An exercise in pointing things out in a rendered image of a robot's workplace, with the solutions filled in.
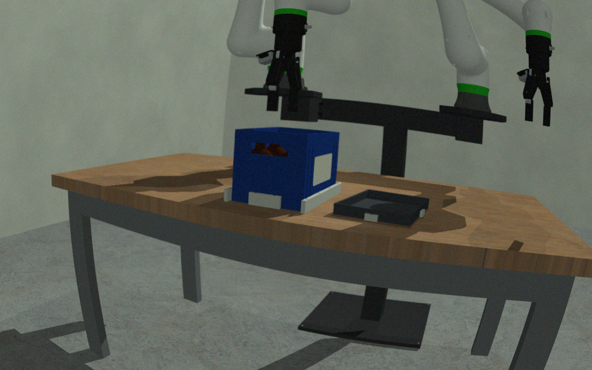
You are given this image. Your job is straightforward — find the brown glass bottle with yellow cap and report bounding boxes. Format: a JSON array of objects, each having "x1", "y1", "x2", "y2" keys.
[{"x1": 266, "y1": 144, "x2": 286, "y2": 156}]

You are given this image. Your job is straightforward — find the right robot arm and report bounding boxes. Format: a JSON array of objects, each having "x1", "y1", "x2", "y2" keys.
[{"x1": 227, "y1": 0, "x2": 352, "y2": 75}]

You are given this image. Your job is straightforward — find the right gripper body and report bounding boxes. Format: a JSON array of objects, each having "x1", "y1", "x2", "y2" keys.
[{"x1": 274, "y1": 32, "x2": 303, "y2": 64}]

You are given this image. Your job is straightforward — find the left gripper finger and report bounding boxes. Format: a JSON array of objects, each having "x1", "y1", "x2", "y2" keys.
[
  {"x1": 539, "y1": 77, "x2": 553, "y2": 126},
  {"x1": 523, "y1": 69, "x2": 543, "y2": 122}
]

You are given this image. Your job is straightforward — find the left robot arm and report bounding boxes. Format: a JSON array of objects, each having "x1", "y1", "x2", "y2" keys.
[{"x1": 436, "y1": 0, "x2": 555, "y2": 113}]

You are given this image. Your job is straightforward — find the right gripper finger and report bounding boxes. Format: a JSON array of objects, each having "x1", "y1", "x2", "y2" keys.
[
  {"x1": 266, "y1": 51, "x2": 293, "y2": 112},
  {"x1": 285, "y1": 57, "x2": 302, "y2": 112}
]

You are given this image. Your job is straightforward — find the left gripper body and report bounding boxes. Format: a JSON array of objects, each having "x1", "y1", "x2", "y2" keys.
[{"x1": 529, "y1": 52, "x2": 549, "y2": 88}]

